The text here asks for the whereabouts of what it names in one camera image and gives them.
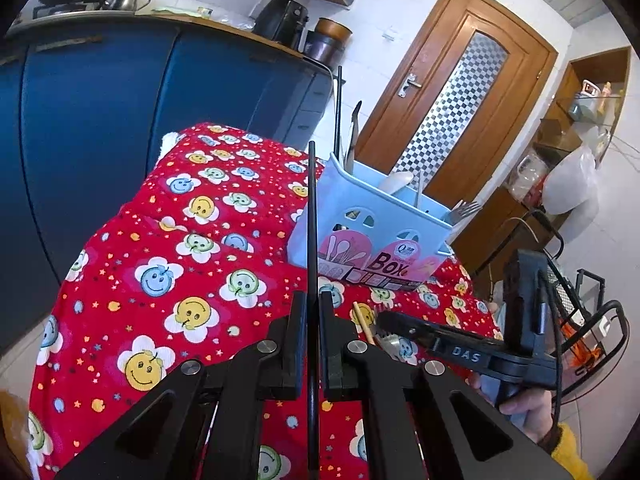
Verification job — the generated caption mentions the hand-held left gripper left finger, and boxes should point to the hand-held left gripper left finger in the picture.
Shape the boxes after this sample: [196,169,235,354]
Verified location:
[55,290,308,480]

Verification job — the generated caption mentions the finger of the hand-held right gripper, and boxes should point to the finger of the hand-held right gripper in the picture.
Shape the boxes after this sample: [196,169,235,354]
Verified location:
[375,311,502,377]

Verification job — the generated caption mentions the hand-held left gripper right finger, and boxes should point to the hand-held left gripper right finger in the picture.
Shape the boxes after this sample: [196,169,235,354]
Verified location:
[320,290,573,480]

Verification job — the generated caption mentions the metal fork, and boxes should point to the metal fork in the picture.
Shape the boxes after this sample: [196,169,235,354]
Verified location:
[377,330,418,365]
[446,200,482,224]

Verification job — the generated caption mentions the beige chopstick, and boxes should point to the beige chopstick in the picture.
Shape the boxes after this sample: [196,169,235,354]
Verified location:
[352,302,377,347]

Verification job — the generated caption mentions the light blue cutlery holder box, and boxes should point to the light blue cutlery holder box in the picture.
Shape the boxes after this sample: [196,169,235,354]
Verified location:
[286,152,455,292]

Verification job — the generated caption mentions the black chopstick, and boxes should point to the black chopstick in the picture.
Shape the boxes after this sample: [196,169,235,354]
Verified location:
[307,141,319,472]
[334,66,345,161]

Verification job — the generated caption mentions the white plastic spoon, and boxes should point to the white plastic spoon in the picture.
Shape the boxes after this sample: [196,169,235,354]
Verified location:
[377,171,415,196]

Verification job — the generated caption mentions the slim metal spoon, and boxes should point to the slim metal spoon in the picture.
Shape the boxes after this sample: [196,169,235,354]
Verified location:
[345,101,363,172]

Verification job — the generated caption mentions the person's right forearm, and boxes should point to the person's right forearm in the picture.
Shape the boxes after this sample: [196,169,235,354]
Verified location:
[537,422,597,480]

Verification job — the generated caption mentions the person's right hand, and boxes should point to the person's right hand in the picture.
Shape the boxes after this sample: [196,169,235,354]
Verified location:
[499,391,561,444]

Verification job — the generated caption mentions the red smiley flower tablecloth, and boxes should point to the red smiley flower tablecloth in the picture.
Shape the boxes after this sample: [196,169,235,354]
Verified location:
[27,122,503,480]

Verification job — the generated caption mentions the white plastic bag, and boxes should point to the white plastic bag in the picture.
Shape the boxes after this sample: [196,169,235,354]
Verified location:
[541,144,601,216]

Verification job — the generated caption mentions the wooden shelf unit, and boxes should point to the wooden shelf unit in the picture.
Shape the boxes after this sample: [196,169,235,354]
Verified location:
[500,46,632,211]

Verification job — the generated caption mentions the wooden door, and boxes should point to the wooden door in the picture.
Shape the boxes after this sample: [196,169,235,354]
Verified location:
[352,0,559,211]

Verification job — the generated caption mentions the blue kitchen cabinet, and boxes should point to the blue kitchen cabinet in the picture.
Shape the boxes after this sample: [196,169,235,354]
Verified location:
[0,15,335,356]

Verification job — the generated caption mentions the dark purple pot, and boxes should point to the dark purple pot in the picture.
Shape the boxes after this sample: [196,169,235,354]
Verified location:
[303,31,346,64]

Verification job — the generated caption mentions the brown pot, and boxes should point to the brown pot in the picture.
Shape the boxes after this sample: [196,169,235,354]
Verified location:
[316,17,354,43]

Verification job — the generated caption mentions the black air fryer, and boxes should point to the black air fryer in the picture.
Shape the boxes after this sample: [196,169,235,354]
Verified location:
[252,0,309,51]

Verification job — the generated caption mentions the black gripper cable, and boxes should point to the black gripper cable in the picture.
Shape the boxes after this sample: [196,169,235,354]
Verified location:
[525,210,568,441]

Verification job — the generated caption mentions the black wire rack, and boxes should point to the black wire rack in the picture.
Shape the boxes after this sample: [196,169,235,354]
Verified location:
[545,252,632,398]

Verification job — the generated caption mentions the metal door handle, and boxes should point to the metal door handle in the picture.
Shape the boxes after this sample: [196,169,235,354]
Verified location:
[398,73,423,99]

